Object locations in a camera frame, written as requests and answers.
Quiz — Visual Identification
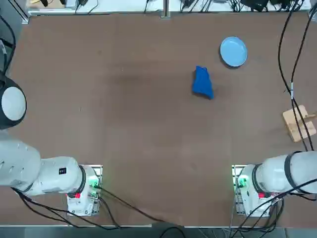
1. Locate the wooden cup rack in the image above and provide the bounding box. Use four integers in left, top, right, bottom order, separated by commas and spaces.
282, 105, 317, 143

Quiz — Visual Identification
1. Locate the black power supply box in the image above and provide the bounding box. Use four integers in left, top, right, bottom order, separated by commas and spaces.
241, 0, 269, 12

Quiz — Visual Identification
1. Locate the black cable with white label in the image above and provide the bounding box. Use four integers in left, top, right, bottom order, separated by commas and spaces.
290, 4, 317, 152

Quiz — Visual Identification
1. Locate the light blue plastic plate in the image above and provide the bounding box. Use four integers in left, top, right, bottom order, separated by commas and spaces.
220, 36, 248, 68

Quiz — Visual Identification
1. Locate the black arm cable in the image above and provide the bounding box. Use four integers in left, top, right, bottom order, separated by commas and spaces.
0, 14, 17, 75
11, 187, 122, 229
230, 178, 317, 238
277, 0, 313, 152

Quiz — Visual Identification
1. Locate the blue microfibre cloth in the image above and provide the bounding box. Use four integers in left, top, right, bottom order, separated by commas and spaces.
192, 65, 214, 100

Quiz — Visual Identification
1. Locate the black cable across table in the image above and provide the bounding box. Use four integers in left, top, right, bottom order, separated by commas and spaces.
98, 185, 185, 228

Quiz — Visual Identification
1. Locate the aluminium frame post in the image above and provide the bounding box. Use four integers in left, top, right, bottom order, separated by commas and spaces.
160, 0, 171, 18

